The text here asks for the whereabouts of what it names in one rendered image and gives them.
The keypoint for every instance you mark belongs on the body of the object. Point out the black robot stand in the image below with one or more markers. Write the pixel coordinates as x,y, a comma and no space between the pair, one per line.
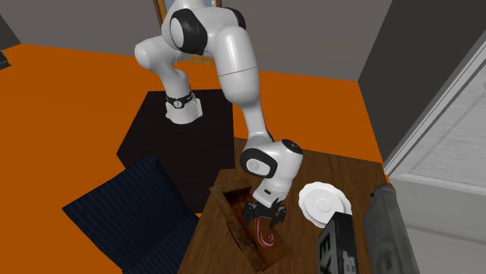
171,144

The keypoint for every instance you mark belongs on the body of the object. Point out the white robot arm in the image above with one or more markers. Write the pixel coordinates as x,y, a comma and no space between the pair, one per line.
235,49

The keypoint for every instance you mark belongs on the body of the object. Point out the red and white candy cane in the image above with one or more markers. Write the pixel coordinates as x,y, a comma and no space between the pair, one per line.
260,233

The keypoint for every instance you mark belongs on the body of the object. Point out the brown wooden open box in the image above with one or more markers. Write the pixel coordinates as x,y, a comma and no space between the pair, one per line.
231,216

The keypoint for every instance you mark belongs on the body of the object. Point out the black box with white print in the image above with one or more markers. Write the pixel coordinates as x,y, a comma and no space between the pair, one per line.
338,246

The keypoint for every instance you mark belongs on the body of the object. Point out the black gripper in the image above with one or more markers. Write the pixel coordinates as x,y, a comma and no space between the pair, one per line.
265,210

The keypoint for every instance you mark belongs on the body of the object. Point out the brown wooden table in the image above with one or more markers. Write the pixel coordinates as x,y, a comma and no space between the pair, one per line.
341,170

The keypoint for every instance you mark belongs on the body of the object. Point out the white plate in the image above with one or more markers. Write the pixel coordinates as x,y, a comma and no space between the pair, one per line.
322,205

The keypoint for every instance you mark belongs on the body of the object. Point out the tall dark grey box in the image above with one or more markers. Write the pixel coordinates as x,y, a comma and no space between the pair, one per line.
387,235

